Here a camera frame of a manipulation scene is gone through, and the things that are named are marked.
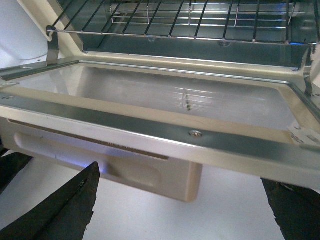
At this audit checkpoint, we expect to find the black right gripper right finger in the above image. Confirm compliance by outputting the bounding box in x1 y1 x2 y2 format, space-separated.
261 178 320 240

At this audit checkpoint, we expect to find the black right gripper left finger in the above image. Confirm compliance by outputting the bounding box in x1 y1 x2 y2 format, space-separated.
0 162 100 240

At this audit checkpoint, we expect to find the oven door with glass window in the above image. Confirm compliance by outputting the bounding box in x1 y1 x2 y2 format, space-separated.
0 60 320 189

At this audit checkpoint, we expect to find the silver oven door handle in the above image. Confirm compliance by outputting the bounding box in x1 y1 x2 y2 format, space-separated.
0 117 203 202

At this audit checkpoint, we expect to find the cream Toshiba toaster oven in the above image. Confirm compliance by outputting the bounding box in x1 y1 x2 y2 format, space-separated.
46 0 320 96

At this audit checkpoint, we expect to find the wire oven rack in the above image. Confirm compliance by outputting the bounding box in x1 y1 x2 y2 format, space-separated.
46 0 320 46

